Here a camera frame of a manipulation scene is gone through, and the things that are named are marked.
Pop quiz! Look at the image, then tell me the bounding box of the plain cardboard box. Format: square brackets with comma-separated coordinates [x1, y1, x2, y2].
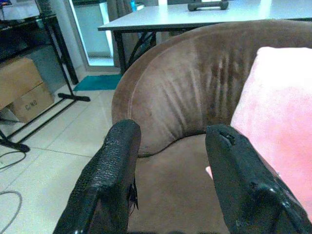
[0, 57, 44, 110]

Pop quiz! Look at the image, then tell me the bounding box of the pink pillow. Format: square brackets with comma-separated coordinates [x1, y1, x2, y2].
[205, 46, 312, 217]

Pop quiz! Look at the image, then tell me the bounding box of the beige curtain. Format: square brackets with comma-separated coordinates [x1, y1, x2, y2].
[106, 0, 156, 71]

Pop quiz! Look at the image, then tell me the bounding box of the teal floor mat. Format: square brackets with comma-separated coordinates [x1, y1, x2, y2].
[73, 74, 124, 92]

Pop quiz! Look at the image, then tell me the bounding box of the dark dumbbell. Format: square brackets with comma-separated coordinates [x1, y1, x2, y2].
[187, 0, 230, 12]

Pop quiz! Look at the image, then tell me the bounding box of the brown round sofa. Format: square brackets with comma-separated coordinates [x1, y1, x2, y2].
[111, 19, 312, 234]

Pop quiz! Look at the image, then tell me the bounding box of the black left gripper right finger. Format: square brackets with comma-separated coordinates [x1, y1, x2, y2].
[205, 124, 312, 234]

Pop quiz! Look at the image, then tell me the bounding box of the black floor cable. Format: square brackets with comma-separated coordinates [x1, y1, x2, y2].
[0, 150, 27, 171]

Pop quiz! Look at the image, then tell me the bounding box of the grey floor cable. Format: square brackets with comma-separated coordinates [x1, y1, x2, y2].
[0, 190, 23, 234]

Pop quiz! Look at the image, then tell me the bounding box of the glass door white frame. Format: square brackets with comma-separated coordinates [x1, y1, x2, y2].
[65, 0, 115, 71]

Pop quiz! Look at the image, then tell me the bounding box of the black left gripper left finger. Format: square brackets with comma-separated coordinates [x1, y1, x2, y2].
[53, 118, 142, 234]

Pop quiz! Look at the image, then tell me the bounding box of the white table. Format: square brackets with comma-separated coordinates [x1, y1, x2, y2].
[97, 0, 312, 74]

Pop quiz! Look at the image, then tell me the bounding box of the black metal frame desk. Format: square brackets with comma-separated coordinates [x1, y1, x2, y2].
[0, 0, 91, 153]

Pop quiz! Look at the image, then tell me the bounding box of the cardboard box with black letters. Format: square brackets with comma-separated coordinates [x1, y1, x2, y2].
[9, 82, 55, 123]

